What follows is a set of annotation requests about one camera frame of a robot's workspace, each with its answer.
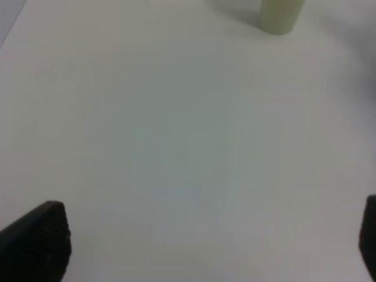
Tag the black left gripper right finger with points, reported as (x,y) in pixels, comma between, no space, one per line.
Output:
(367,237)

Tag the pale green plastic cup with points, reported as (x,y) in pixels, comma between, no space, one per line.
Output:
(278,17)

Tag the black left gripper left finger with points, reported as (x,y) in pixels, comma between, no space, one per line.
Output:
(37,247)

